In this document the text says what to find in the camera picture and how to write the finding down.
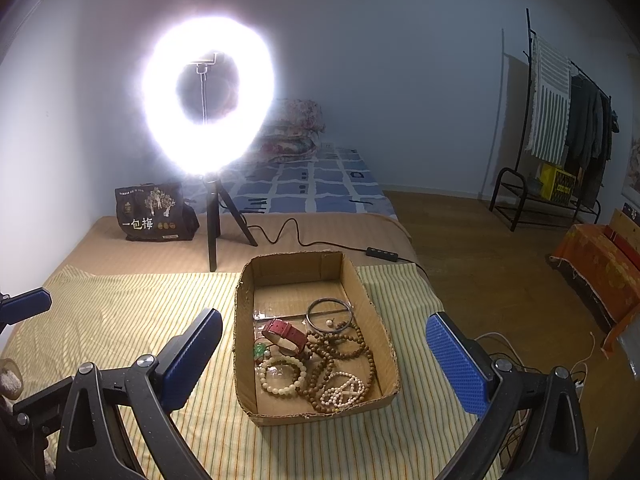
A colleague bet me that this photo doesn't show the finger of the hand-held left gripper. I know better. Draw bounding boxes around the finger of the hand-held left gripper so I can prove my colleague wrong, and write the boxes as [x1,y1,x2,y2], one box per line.
[0,287,53,332]
[12,378,76,457]

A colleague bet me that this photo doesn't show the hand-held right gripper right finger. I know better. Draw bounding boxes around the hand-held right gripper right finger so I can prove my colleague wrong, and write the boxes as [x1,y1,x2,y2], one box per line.
[425,311,588,480]

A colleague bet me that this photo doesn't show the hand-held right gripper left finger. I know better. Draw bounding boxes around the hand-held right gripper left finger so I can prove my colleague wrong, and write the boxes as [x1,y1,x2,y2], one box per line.
[55,307,223,480]

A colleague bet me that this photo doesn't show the cardboard box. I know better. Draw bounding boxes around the cardboard box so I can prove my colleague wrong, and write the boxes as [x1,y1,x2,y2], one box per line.
[234,251,403,429]

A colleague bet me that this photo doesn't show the white bead bracelet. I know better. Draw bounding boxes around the white bead bracelet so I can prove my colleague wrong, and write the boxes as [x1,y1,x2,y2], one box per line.
[257,356,309,395]

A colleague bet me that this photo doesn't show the red strap wristwatch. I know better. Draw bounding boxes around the red strap wristwatch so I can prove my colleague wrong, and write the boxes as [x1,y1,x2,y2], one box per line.
[261,318,312,354]

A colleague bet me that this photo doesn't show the small white bead necklace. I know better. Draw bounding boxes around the small white bead necklace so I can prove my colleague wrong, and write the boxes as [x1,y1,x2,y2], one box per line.
[320,371,367,410]

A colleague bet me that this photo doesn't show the wooden bead necklace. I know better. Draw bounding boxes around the wooden bead necklace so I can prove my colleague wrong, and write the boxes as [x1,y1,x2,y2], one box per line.
[300,325,376,414]

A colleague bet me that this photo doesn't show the thin metal bangle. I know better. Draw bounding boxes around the thin metal bangle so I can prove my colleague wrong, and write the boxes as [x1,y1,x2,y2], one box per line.
[306,298,355,334]

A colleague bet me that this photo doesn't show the person's left hand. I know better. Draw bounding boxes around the person's left hand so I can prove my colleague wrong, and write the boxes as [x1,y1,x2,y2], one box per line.
[0,358,24,402]

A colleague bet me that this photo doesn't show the striped beige cloth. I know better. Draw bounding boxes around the striped beige cloth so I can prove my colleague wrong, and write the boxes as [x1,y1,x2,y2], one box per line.
[0,262,501,480]

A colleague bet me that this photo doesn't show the clear plastic bag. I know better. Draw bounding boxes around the clear plastic bag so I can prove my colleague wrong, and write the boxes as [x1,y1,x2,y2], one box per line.
[252,306,314,334]

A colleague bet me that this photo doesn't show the black tripod stand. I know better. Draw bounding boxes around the black tripod stand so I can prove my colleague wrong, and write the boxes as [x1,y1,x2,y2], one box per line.
[200,172,260,274]

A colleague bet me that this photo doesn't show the black printed bag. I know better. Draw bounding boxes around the black printed bag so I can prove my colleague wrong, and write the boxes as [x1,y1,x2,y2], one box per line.
[115,182,201,244]

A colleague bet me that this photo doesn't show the orange patterned cloth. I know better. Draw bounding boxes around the orange patterned cloth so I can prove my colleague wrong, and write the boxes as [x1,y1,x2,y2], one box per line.
[547,222,640,361]

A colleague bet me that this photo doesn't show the black clothes rack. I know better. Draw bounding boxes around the black clothes rack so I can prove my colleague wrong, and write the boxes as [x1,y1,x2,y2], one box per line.
[489,7,614,234]

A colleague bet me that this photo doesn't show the blue checked bed sheet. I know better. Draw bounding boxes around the blue checked bed sheet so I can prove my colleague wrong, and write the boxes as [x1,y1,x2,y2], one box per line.
[185,147,401,221]

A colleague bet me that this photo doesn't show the yellow plastic crate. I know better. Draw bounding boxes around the yellow plastic crate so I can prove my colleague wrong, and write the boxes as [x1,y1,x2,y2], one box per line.
[537,162,579,204]

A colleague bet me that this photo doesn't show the dark hanging clothes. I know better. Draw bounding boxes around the dark hanging clothes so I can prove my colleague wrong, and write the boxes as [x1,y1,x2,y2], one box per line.
[565,75,621,206]

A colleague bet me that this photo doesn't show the white striped towel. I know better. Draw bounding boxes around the white striped towel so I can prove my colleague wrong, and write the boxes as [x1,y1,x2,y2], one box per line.
[525,35,574,159]

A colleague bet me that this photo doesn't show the phone holder clamp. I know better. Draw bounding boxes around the phone holder clamp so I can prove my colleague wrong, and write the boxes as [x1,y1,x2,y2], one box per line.
[187,52,221,127]

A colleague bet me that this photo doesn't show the white floor cables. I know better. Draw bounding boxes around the white floor cables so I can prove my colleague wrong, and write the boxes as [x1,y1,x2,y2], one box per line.
[472,332,597,461]

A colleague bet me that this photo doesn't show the black power cable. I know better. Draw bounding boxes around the black power cable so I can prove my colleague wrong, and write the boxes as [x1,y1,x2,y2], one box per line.
[242,217,431,281]

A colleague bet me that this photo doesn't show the ring light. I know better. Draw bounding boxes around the ring light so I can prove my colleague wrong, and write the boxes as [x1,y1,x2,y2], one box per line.
[141,17,277,176]

